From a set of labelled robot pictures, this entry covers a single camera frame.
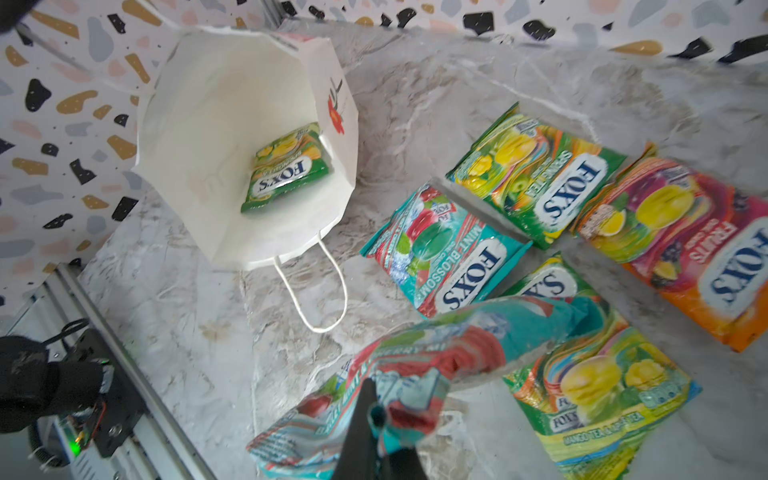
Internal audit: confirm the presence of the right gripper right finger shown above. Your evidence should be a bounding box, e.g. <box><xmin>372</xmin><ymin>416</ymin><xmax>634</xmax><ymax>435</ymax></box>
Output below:
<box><xmin>383</xmin><ymin>448</ymin><xmax>428</xmax><ymax>480</ymax></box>

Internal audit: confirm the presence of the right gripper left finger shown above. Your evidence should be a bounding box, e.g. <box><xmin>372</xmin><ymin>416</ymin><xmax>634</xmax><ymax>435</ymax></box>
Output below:
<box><xmin>331</xmin><ymin>379</ymin><xmax>378</xmax><ymax>480</ymax></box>

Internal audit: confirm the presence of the teal red candy packet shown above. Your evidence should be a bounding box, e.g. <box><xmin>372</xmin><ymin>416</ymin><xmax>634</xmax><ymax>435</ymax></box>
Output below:
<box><xmin>247</xmin><ymin>296</ymin><xmax>604</xmax><ymax>479</ymax></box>

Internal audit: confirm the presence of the green spring tea candy packet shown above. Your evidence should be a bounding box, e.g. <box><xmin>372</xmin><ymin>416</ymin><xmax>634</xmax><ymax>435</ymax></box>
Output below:
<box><xmin>503</xmin><ymin>253</ymin><xmax>701</xmax><ymax>479</ymax></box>

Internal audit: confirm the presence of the teal mint candy packet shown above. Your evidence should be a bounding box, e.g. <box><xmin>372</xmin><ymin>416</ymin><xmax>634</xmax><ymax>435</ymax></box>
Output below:
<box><xmin>360</xmin><ymin>183</ymin><xmax>532</xmax><ymax>319</ymax></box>

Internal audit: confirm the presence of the green yellow candy packet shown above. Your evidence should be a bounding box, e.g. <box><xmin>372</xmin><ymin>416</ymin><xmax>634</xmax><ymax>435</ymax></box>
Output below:
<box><xmin>446</xmin><ymin>104</ymin><xmax>628</xmax><ymax>250</ymax></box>

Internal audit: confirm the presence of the white paper bag with flower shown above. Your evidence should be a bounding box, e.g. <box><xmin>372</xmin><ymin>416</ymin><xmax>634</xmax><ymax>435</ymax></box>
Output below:
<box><xmin>133</xmin><ymin>26</ymin><xmax>360</xmax><ymax>335</ymax></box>

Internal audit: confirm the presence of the orange pink candy packet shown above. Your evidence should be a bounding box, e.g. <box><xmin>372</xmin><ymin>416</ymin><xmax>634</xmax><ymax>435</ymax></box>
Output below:
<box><xmin>572</xmin><ymin>145</ymin><xmax>767</xmax><ymax>352</ymax></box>

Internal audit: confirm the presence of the circuit board right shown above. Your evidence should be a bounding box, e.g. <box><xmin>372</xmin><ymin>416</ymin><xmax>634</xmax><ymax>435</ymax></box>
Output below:
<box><xmin>55</xmin><ymin>403</ymin><xmax>106</xmax><ymax>460</ymax></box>

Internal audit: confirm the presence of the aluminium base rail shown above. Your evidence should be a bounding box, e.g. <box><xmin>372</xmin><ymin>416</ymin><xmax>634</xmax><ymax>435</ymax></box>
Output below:
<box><xmin>1</xmin><ymin>265</ymin><xmax>214</xmax><ymax>479</ymax></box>

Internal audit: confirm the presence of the left aluminium corner post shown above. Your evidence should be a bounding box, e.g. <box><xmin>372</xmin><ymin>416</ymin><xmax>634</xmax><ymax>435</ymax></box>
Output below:
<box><xmin>260</xmin><ymin>0</ymin><xmax>289</xmax><ymax>29</ymax></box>

